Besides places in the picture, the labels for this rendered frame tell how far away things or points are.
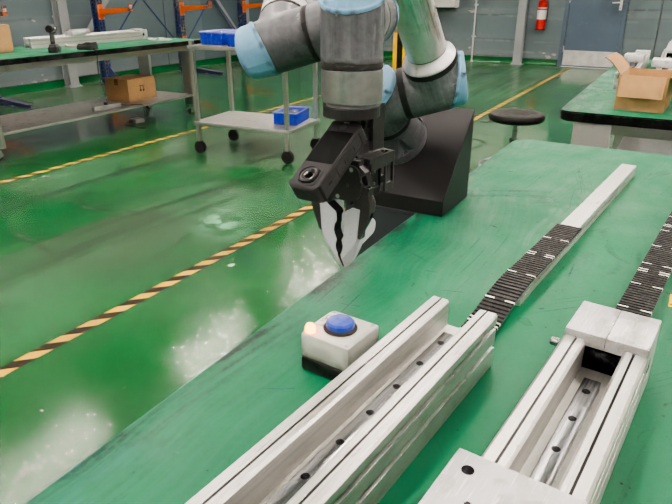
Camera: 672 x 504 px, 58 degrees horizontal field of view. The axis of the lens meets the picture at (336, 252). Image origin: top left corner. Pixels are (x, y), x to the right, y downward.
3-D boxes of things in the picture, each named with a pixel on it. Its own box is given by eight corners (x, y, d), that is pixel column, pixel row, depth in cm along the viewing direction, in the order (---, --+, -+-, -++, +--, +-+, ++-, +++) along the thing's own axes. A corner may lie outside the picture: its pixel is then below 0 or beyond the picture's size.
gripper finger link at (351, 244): (382, 259, 85) (384, 195, 81) (358, 274, 80) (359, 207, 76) (362, 254, 86) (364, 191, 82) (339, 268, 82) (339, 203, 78)
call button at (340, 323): (336, 322, 88) (336, 309, 88) (360, 330, 86) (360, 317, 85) (320, 333, 85) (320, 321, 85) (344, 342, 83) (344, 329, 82)
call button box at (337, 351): (333, 343, 93) (333, 307, 91) (388, 364, 88) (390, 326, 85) (301, 368, 87) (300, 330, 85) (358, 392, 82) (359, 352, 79)
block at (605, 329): (556, 352, 91) (566, 295, 87) (647, 380, 84) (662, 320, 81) (537, 382, 84) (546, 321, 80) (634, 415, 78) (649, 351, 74)
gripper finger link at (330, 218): (362, 254, 86) (364, 191, 82) (339, 268, 82) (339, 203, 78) (344, 249, 88) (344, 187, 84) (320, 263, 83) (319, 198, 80)
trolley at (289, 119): (194, 152, 518) (182, 25, 478) (230, 139, 563) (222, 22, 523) (302, 166, 478) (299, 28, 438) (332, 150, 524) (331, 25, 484)
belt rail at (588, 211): (620, 173, 179) (621, 163, 177) (634, 175, 176) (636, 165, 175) (496, 299, 106) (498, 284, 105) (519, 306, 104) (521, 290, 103)
